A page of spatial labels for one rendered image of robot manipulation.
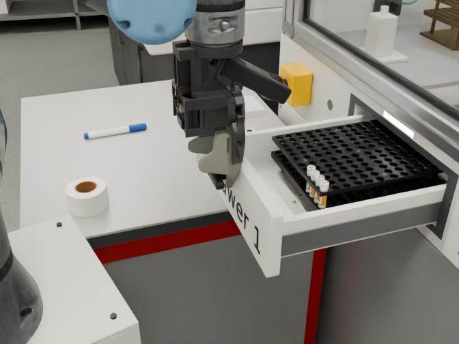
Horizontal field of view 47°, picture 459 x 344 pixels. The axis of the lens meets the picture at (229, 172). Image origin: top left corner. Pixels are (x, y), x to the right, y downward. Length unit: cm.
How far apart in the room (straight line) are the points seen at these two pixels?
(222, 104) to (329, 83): 41
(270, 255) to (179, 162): 44
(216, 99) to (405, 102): 31
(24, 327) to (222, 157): 32
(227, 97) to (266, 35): 95
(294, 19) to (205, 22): 56
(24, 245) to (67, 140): 46
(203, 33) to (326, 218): 29
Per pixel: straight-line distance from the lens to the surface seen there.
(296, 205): 80
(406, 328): 99
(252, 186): 69
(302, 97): 112
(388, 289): 100
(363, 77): 94
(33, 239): 79
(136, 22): 46
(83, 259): 74
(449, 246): 80
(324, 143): 86
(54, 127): 127
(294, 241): 71
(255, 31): 159
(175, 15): 46
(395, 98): 86
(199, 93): 68
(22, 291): 65
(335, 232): 74
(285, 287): 114
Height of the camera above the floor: 131
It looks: 32 degrees down
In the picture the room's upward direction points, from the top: straight up
